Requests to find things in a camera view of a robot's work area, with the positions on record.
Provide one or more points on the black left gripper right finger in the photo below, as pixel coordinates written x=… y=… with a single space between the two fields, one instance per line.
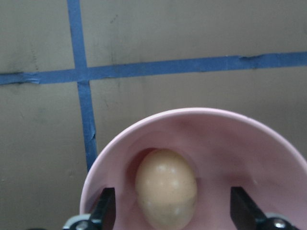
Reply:
x=247 y=208

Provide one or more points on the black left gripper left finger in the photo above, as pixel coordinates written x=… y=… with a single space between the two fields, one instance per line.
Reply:
x=101 y=218

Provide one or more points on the pink bowl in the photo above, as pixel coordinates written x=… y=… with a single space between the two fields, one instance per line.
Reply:
x=225 y=149

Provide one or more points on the brown egg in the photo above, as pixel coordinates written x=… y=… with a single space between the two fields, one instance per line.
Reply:
x=166 y=189

